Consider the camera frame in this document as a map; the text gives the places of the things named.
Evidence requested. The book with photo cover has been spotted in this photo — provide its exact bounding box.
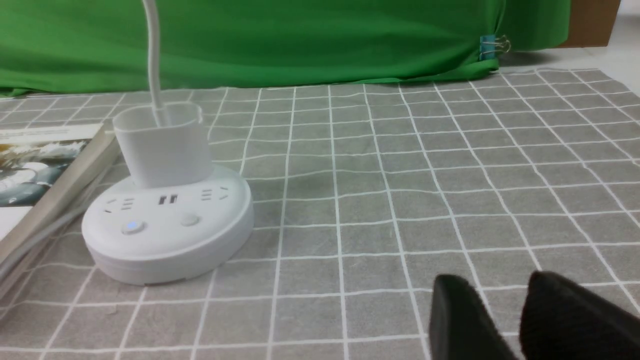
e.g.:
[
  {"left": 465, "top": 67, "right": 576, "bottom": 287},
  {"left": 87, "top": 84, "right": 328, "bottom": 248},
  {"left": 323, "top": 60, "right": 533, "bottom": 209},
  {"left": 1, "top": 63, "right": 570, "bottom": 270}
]
[{"left": 0, "top": 124, "right": 121, "bottom": 262}]

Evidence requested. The white power cable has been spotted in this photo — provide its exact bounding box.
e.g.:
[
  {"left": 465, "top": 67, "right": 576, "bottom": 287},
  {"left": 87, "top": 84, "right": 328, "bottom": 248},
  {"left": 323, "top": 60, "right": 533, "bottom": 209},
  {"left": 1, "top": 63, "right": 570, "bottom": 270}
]
[{"left": 0, "top": 200, "right": 96, "bottom": 296}]

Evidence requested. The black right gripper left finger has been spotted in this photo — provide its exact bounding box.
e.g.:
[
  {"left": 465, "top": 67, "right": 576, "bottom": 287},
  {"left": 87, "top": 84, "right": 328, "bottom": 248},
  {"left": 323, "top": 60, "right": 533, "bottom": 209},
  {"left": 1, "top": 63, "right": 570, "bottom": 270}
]
[{"left": 429, "top": 274, "right": 517, "bottom": 360}]

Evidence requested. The green backdrop cloth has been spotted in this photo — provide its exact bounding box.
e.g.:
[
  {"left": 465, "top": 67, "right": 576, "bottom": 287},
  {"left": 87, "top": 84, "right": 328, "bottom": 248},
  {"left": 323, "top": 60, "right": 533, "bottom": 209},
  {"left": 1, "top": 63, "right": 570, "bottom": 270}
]
[{"left": 0, "top": 0, "right": 571, "bottom": 98}]

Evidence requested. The brown cardboard box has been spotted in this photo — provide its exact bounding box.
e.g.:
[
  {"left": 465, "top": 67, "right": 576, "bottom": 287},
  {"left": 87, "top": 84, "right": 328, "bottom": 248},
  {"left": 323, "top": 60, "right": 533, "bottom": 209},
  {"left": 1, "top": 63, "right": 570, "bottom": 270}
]
[{"left": 558, "top": 0, "right": 621, "bottom": 48}]

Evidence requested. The white round desk lamp base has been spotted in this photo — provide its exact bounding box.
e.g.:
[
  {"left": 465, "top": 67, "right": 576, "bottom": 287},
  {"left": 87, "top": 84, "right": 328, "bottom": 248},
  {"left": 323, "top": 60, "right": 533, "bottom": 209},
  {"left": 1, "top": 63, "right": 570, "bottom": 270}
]
[{"left": 81, "top": 102, "right": 255, "bottom": 286}]

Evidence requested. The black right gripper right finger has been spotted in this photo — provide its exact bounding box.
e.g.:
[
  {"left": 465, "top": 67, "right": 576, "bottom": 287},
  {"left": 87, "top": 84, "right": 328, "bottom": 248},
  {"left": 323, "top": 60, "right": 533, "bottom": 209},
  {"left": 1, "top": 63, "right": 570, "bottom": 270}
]
[{"left": 519, "top": 271, "right": 640, "bottom": 360}]

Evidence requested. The blue binder clip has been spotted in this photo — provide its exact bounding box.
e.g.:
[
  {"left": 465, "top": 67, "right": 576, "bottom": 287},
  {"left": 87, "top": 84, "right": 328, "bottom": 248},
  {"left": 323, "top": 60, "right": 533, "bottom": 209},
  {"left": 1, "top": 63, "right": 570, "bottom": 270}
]
[{"left": 478, "top": 34, "right": 512, "bottom": 61}]

